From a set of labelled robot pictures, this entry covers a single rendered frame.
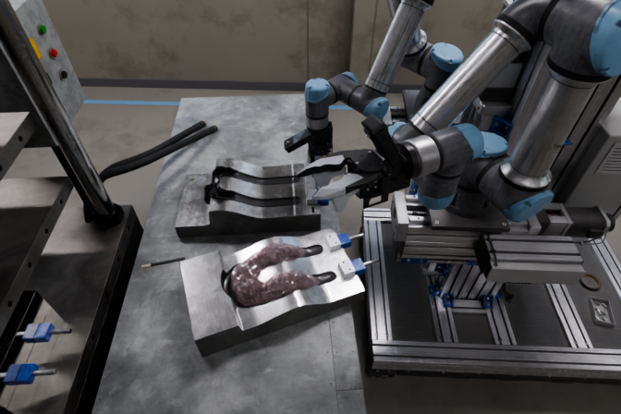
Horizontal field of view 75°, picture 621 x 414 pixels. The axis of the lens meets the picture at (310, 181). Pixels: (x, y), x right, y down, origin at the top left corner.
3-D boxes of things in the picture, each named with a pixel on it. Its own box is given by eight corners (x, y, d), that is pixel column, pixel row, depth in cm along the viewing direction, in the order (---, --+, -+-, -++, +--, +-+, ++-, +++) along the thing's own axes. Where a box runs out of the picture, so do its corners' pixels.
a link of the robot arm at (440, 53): (444, 95, 146) (454, 61, 136) (414, 81, 153) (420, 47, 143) (463, 83, 152) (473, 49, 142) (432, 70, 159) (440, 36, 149)
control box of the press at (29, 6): (164, 256, 233) (47, -11, 129) (153, 304, 212) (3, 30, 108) (125, 259, 232) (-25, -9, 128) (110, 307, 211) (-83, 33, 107)
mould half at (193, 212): (315, 179, 164) (315, 153, 154) (320, 230, 145) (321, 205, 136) (189, 185, 161) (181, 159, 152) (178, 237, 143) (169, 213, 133)
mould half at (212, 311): (331, 237, 143) (332, 216, 135) (363, 299, 126) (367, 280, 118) (188, 281, 131) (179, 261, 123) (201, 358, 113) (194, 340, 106)
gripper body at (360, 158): (360, 211, 74) (417, 191, 77) (361, 173, 68) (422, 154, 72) (342, 188, 79) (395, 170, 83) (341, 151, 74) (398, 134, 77)
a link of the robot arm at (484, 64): (535, -50, 80) (369, 137, 96) (582, -33, 72) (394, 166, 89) (552, -15, 87) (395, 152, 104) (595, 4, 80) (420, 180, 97)
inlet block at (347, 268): (373, 258, 133) (375, 249, 130) (381, 271, 130) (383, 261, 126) (337, 271, 130) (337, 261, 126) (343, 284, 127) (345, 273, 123)
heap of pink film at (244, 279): (303, 243, 134) (302, 228, 128) (323, 288, 122) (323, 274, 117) (225, 267, 127) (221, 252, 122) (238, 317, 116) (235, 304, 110)
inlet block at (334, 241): (359, 234, 141) (360, 224, 137) (366, 245, 137) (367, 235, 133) (324, 245, 137) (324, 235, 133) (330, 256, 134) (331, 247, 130)
